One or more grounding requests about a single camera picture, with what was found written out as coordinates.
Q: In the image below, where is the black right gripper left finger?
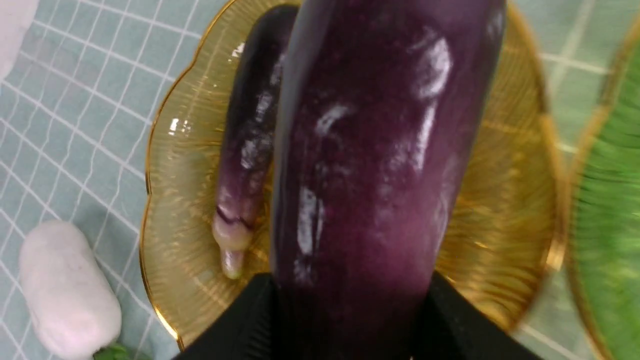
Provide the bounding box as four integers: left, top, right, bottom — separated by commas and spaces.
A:
174, 273, 278, 360

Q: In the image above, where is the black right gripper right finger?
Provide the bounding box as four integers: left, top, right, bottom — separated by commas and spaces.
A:
420, 272, 540, 360

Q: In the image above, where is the dark purple eggplant yellow stem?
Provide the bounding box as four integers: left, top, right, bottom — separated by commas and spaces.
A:
212, 4, 298, 280

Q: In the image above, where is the white radish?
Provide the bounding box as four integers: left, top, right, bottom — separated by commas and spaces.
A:
0, 0, 39, 80
19, 219, 131, 360

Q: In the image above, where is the purple eggplant green stem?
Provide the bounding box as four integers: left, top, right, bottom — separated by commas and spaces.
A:
270, 0, 507, 360

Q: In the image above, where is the amber ribbed plastic plate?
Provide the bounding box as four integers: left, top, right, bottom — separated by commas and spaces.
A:
139, 0, 563, 349

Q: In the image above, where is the green ribbed plastic plate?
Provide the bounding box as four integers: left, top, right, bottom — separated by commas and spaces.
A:
566, 20, 640, 360

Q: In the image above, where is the green checkered tablecloth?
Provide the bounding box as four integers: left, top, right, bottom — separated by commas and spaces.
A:
0, 0, 639, 360

